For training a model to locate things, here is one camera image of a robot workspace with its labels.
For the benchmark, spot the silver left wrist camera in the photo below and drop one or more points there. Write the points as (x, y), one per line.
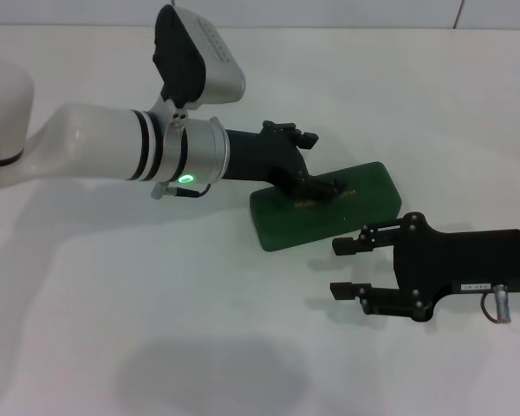
(199, 65)

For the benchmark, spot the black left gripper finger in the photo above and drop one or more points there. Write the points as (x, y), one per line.
(325, 190)
(307, 139)

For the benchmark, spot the green glasses case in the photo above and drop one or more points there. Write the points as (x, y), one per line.
(364, 216)

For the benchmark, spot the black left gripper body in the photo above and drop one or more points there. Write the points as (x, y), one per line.
(260, 156)

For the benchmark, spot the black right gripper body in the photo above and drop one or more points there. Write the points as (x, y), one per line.
(459, 260)

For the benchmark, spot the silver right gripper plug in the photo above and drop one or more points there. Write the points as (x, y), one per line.
(501, 303)

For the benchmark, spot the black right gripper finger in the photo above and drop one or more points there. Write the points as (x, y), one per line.
(351, 246)
(346, 290)

